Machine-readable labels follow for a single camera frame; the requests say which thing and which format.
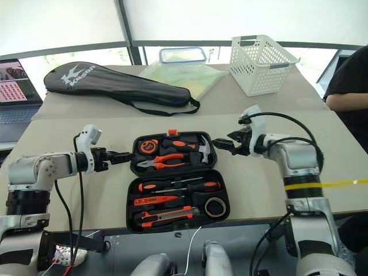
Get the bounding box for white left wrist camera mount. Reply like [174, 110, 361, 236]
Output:
[75, 124, 103, 174]

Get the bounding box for black racket bag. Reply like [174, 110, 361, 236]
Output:
[43, 61, 201, 117]

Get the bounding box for flathead screwdriver orange black handle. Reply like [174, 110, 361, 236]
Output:
[137, 177, 204, 193]

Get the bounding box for green translucent plastic bag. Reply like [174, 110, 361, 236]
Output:
[138, 61, 230, 100]

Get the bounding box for orange handled pliers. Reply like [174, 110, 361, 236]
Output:
[136, 152, 191, 171]

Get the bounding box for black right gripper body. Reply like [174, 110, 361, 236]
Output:
[231, 129, 253, 157]

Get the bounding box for claw hammer orange black handle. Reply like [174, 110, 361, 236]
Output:
[160, 135, 214, 165]

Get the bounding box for white cable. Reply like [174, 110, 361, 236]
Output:
[185, 225, 204, 276]

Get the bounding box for black electrical tape roll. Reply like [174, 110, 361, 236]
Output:
[204, 196, 227, 217]

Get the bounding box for dark grey window frame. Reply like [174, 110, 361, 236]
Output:
[0, 0, 368, 66]

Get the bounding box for dark trouser leg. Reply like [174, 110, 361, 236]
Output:
[335, 212, 368, 254]

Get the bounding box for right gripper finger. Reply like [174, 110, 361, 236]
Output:
[227, 130, 246, 142]
[212, 138, 235, 152]

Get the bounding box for dark grey panel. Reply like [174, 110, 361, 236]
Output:
[316, 49, 342, 85]

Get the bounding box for orange black utility knife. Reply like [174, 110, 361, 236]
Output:
[137, 206, 201, 228]

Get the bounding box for open laptop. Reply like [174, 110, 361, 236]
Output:
[0, 58, 44, 144]

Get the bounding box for yellow tape strip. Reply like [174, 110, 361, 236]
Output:
[319, 178, 368, 188]

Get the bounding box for orange voltage tester pen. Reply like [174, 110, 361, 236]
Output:
[133, 195, 181, 206]

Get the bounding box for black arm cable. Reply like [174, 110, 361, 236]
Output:
[239, 112, 325, 174]
[53, 133, 86, 269]

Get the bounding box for white perforated plastic basket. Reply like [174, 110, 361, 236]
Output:
[229, 34, 302, 98]

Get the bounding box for clear container with blue lid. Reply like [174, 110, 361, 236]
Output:
[158, 47, 208, 65]

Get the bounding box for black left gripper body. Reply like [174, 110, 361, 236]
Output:
[91, 147, 112, 174]

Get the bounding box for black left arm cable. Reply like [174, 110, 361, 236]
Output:
[53, 133, 86, 269]

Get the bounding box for silver rounded shape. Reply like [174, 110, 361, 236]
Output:
[202, 240, 236, 276]
[129, 253, 174, 276]

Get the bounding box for white red sneaker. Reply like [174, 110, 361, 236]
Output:
[52, 244, 88, 264]

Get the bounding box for black tool case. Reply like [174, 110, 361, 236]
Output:
[126, 129, 231, 235]

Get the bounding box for orange black tape measure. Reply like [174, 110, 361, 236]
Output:
[137, 138, 160, 155]

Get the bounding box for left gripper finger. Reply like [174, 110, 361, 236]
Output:
[110, 156, 135, 166]
[106, 151, 134, 159]

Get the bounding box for phillips screwdriver orange black handle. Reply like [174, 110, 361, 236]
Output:
[150, 181, 223, 194]

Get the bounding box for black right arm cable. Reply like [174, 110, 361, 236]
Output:
[239, 112, 325, 174]

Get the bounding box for person in black shirt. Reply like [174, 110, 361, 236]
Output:
[323, 44, 368, 145]

